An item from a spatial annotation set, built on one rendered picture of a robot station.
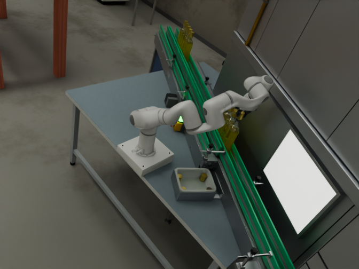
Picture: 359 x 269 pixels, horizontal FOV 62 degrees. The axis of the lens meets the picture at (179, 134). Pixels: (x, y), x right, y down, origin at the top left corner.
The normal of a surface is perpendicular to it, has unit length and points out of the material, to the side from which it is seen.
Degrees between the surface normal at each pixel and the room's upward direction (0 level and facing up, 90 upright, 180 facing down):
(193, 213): 0
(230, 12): 90
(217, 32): 90
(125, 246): 0
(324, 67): 90
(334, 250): 90
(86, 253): 0
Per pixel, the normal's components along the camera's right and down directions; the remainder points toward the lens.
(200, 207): 0.26, -0.74
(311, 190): -0.94, -0.06
